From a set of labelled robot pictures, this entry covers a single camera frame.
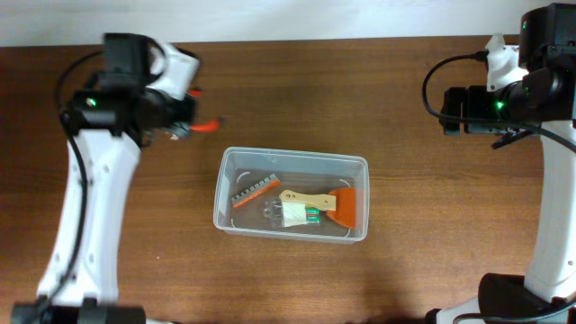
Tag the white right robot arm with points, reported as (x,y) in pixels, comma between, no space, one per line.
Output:
(529,92)

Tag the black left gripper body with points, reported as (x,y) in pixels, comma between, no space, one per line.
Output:
(183,113)

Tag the orange socket bit rail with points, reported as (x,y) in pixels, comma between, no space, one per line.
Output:
(255,190)

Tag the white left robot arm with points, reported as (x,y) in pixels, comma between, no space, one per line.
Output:
(143,87)

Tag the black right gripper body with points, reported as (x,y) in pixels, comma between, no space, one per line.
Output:
(506,104)

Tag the orange scraper with wooden handle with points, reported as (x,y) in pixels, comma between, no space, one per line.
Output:
(339,204)

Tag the orange handled cutting pliers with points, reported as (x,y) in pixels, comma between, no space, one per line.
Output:
(200,126)

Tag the clear plastic container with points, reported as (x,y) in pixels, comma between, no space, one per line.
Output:
(298,171)

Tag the clear case of screwdrivers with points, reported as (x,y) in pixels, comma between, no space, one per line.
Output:
(290,214)

